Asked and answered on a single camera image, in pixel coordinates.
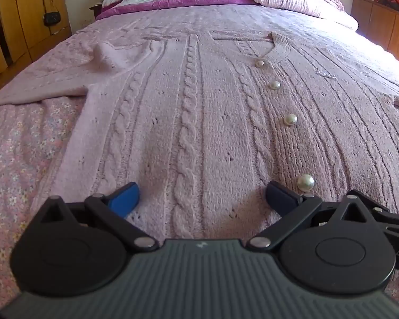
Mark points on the pink floral bedspread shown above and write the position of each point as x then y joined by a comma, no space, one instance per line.
16,159

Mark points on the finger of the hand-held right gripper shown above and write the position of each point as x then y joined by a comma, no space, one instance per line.
395,219

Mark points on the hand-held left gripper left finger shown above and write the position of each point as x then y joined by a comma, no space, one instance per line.
124,199

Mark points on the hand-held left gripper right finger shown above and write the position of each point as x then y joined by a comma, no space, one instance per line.
279,196

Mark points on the small black bag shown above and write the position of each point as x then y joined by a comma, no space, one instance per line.
51,19

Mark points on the wooden wardrobe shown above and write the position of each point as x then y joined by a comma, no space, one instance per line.
20,6

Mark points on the dark wooden nightstand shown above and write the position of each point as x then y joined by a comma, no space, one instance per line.
95,10

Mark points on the wooden cabinet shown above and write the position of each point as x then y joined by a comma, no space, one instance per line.
382,23

